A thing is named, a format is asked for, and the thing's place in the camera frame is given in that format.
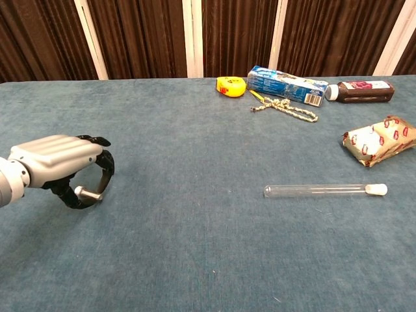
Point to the silver bolt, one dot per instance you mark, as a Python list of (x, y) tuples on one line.
[(86, 193)]

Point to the blue toothpaste carton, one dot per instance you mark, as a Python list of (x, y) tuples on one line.
[(286, 86)]

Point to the teal felt table cover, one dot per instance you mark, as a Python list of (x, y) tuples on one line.
[(195, 227)]

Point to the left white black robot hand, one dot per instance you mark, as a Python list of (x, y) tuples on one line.
[(55, 159)]

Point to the white frame post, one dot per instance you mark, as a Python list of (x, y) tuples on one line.
[(395, 37), (91, 39), (193, 38), (278, 38)]

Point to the dark bottle white cap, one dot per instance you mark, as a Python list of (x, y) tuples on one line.
[(360, 91)]

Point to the crumpled gold red wrapper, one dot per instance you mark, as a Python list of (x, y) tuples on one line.
[(380, 141)]

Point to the yellow tape measure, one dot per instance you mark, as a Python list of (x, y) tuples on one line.
[(231, 87)]

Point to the glass test tube white cap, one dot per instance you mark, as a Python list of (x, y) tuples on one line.
[(325, 190)]

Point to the brown curtain panel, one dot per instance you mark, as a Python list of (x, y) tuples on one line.
[(408, 63), (139, 39), (39, 39), (237, 39), (331, 35)]

